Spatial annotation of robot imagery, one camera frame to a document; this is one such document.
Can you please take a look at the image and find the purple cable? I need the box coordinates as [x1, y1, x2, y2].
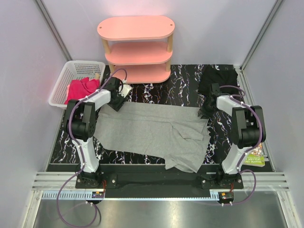
[194, 85, 264, 206]
[56, 68, 129, 228]

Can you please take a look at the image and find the red t-shirt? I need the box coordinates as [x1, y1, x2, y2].
[64, 77, 100, 105]

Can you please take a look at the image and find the pink three-tier shelf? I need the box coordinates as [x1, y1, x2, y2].
[97, 16, 175, 84]

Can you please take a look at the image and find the pink t-shirt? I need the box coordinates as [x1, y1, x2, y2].
[66, 84, 70, 100]

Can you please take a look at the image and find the black t-shirt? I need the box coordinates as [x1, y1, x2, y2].
[198, 65, 238, 96]

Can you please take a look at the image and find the green treehouse book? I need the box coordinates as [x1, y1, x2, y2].
[243, 143, 265, 167]

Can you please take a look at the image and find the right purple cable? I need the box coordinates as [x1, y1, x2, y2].
[194, 85, 264, 206]

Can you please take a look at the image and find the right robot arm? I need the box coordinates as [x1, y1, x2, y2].
[198, 83, 266, 188]

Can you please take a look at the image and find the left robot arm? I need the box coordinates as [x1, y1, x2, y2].
[65, 77, 132, 188]

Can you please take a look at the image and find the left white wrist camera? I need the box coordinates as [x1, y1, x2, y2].
[119, 84, 133, 97]

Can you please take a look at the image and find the white plastic basket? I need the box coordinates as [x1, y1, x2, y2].
[48, 60, 105, 109]

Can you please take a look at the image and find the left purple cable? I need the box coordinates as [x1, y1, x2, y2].
[56, 68, 129, 228]

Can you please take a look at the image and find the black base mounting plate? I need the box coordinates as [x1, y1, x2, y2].
[76, 164, 244, 200]

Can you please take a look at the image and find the grey t-shirt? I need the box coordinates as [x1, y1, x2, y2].
[94, 102, 210, 173]

